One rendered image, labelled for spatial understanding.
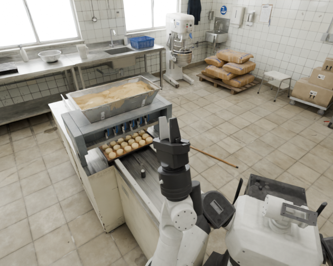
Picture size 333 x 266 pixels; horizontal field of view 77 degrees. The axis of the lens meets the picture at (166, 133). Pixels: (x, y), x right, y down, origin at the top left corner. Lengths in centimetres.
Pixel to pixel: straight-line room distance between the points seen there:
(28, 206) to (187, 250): 220
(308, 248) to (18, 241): 228
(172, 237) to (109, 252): 155
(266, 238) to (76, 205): 206
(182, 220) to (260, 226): 30
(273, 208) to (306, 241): 16
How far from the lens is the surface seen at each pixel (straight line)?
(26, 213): 270
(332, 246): 86
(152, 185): 141
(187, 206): 58
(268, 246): 79
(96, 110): 134
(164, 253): 67
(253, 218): 80
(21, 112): 406
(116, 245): 218
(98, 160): 165
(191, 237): 78
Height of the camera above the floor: 192
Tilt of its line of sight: 36 degrees down
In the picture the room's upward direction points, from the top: straight up
